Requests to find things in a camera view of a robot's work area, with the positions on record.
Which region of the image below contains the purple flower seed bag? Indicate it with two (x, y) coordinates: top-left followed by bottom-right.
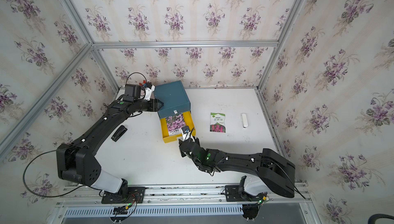
(165, 114), (186, 136)

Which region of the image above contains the white eraser stick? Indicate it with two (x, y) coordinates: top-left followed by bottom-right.
(241, 113), (249, 128)

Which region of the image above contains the yellow drawer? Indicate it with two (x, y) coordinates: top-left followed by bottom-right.
(160, 111), (197, 143)

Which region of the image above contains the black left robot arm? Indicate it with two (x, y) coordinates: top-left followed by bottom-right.
(56, 97), (164, 195)

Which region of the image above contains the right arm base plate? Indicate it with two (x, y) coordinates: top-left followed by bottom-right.
(222, 185), (268, 202)

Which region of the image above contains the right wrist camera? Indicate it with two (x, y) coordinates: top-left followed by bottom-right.
(181, 125), (191, 141)

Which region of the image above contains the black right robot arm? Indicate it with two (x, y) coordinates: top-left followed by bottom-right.
(179, 137), (296, 198)

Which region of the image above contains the teal drawer cabinet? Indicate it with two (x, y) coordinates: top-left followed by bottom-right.
(153, 80), (191, 119)

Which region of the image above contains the black stapler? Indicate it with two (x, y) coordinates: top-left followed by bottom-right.
(111, 125), (128, 142)

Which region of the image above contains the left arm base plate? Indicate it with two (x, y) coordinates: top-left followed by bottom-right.
(101, 187), (146, 204)

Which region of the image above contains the aluminium mounting rail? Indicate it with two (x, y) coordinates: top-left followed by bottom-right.
(55, 180), (312, 208)

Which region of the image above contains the green white seed bag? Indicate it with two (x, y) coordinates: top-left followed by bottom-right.
(209, 113), (226, 133)

